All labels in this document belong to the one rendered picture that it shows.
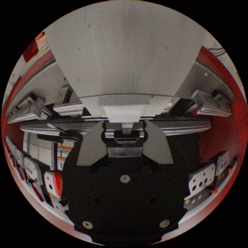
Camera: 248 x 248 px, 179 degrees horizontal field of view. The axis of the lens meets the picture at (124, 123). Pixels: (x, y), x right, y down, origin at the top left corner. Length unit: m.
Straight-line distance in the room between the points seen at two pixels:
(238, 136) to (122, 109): 0.87
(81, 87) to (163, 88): 0.13
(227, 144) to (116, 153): 0.89
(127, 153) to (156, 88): 0.16
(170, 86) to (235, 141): 0.81
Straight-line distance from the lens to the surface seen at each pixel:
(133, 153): 0.22
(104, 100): 0.15
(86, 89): 0.15
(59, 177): 0.22
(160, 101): 0.18
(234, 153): 0.90
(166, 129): 0.53
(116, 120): 0.25
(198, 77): 0.38
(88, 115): 0.25
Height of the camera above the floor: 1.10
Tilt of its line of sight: 20 degrees down
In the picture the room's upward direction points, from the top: 179 degrees clockwise
